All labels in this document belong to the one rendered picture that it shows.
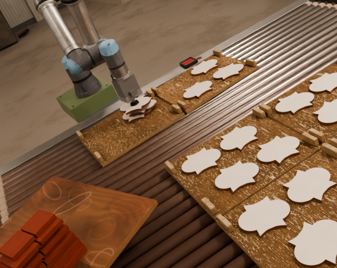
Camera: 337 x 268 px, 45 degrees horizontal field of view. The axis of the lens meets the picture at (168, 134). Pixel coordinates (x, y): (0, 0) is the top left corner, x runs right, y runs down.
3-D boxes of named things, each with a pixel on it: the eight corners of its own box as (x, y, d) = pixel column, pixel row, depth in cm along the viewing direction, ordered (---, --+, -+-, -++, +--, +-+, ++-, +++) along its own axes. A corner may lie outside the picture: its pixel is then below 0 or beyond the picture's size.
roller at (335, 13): (-1, 215, 170) (-8, 207, 168) (345, 11, 211) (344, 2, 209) (0, 221, 166) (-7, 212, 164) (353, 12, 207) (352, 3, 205)
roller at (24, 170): (-4, 192, 187) (-10, 184, 185) (317, 7, 228) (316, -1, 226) (-3, 197, 183) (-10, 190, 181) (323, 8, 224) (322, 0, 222)
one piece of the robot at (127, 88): (117, 77, 167) (132, 109, 175) (133, 66, 170) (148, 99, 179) (106, 74, 174) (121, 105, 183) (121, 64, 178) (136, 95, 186)
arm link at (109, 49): (111, 35, 171) (117, 40, 164) (121, 59, 177) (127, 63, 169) (94, 44, 170) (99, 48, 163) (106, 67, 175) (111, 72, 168)
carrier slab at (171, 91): (151, 94, 203) (150, 91, 202) (216, 55, 213) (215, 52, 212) (187, 114, 174) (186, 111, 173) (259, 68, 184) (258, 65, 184)
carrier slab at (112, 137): (78, 138, 192) (77, 135, 191) (150, 95, 202) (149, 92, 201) (103, 167, 163) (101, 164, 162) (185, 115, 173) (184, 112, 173)
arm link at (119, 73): (128, 62, 171) (113, 72, 168) (132, 71, 173) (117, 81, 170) (119, 60, 177) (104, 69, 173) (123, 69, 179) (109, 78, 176)
